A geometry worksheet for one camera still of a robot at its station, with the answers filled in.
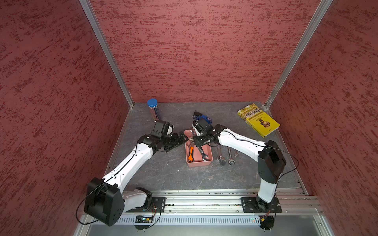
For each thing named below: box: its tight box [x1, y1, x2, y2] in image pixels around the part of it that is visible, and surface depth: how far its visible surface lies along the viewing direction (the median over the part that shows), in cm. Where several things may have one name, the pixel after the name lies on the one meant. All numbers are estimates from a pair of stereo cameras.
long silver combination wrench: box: [215, 145, 226, 162], surface depth 93 cm
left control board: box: [134, 215, 155, 231], surface depth 72 cm
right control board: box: [258, 215, 275, 231], surface depth 72 cm
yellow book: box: [237, 102, 281, 139], surface depth 109 cm
